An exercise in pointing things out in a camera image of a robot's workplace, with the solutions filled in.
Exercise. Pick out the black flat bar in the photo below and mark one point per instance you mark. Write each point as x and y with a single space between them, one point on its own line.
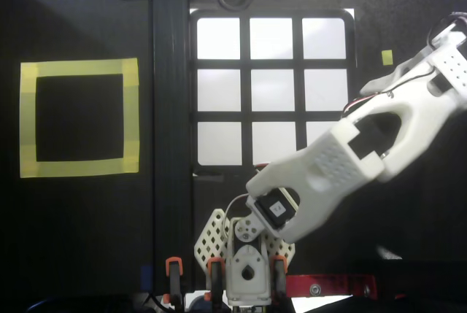
171 127

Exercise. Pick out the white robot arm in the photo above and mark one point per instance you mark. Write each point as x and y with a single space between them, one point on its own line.
328 160

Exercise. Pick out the red corner bracket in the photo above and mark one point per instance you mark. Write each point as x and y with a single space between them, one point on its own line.
339 285

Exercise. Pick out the small yellow tape marker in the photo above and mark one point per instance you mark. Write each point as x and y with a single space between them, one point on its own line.
386 57

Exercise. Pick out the yellow tape square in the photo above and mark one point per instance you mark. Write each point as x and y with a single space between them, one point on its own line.
80 66

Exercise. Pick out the white grid sheet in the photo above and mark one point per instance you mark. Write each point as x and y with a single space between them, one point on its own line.
271 90

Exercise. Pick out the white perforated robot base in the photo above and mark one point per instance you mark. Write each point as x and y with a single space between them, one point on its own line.
209 240

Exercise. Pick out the orange black spring clamp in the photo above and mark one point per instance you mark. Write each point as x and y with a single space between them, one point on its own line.
215 273
174 273
278 273

